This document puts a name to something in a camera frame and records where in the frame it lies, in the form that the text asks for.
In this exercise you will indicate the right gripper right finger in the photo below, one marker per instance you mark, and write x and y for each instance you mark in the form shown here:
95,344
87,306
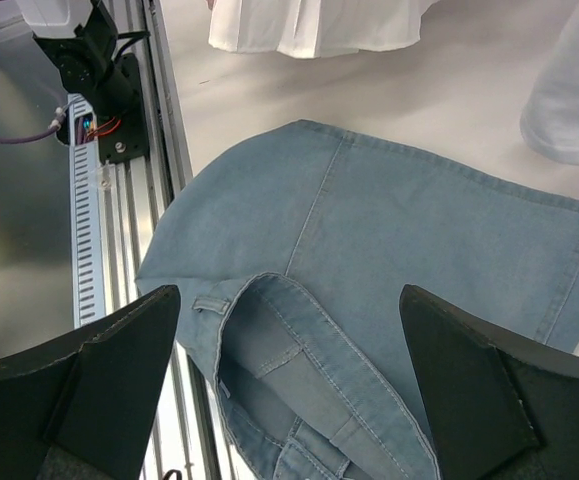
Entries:
499,405

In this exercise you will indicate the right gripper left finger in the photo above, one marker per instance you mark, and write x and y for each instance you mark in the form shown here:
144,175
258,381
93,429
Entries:
82,405

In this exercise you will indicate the blue denim skirt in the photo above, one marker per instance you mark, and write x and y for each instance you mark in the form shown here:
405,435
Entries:
290,252

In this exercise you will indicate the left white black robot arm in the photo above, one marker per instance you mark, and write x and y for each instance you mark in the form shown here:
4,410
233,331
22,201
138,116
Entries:
80,37

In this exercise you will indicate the white skirt on right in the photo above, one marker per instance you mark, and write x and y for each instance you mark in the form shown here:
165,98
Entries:
549,122

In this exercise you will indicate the white ruffled dress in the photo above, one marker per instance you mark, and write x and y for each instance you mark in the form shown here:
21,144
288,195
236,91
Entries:
311,29

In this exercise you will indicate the aluminium mounting rail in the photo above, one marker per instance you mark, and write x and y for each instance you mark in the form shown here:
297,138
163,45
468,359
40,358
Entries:
186,435

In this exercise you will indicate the white slotted cable duct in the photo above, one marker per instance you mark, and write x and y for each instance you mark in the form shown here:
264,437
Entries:
86,243

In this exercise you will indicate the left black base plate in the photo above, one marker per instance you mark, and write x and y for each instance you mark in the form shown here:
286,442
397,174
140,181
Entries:
127,138

